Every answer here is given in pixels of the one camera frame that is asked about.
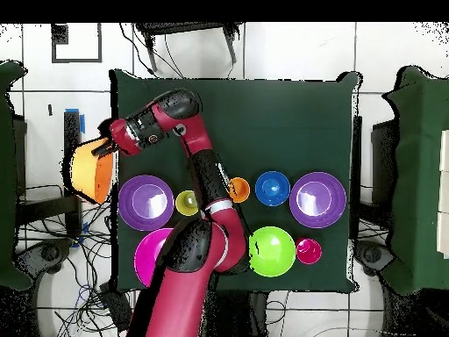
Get large yellow-orange plastic bowl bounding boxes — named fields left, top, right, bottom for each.
left=68, top=137, right=115, bottom=205

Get purple plastic bowl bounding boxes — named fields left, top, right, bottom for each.
left=118, top=174, right=175, bottom=232
left=289, top=171, right=347, bottom=230

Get yellow plastic cup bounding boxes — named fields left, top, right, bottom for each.
left=175, top=190, right=200, bottom=217

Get green cloth side table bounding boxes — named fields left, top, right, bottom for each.
left=380, top=65, right=449, bottom=297
left=0, top=59, right=32, bottom=291

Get large pink plastic bowl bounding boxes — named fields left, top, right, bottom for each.
left=133, top=227, right=175, bottom=288

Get black floor stand base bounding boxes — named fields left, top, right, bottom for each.
left=13, top=238, right=75, bottom=278
left=353, top=240, right=396, bottom=276

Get black metal stand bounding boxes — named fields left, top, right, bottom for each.
left=134, top=22, right=244, bottom=73

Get orange plastic cup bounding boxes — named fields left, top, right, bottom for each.
left=228, top=176, right=251, bottom=204

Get dark green table cloth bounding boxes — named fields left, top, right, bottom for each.
left=109, top=68, right=362, bottom=294

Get blue plastic bowl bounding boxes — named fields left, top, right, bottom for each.
left=254, top=170, right=291, bottom=207

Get black power adapter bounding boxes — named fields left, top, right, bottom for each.
left=97, top=283, right=133, bottom=334

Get green plastic bowl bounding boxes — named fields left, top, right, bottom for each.
left=247, top=226, right=297, bottom=278

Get red plastic cup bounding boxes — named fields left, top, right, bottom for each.
left=295, top=237, right=323, bottom=265

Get white boxes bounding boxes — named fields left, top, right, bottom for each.
left=436, top=129, right=449, bottom=259

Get black table frame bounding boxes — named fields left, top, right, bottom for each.
left=350, top=115, right=397, bottom=243
left=13, top=109, right=86, bottom=240

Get floor cable bundle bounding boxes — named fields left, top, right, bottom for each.
left=17, top=183, right=134, bottom=337

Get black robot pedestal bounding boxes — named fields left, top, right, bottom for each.
left=203, top=290, right=269, bottom=337

